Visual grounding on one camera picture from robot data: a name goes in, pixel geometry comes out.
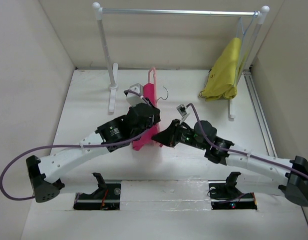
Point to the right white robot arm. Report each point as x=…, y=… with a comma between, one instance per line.
x=273, y=176

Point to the pink plastic hanger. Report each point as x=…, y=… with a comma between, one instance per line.
x=151, y=93

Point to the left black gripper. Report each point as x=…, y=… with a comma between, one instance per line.
x=153, y=121

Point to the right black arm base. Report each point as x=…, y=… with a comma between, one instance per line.
x=225, y=196

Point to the yellow garment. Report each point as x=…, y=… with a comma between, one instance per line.
x=222, y=78

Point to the light blue plastic hanger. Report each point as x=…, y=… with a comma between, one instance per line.
x=247, y=35

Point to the white and silver clothes rack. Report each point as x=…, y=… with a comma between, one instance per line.
x=259, y=15

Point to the pink trousers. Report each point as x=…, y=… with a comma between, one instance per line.
x=146, y=137

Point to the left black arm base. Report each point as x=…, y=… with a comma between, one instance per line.
x=105, y=198

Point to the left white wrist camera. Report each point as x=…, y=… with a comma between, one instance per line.
x=133, y=94

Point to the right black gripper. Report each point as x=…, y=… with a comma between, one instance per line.
x=170, y=134

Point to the aluminium rail right side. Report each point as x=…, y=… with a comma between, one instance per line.
x=262, y=122

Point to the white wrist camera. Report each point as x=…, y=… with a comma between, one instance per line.
x=133, y=94
x=182, y=110

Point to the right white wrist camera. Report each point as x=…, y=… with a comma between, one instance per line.
x=182, y=110

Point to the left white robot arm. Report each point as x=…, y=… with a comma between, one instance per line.
x=47, y=174

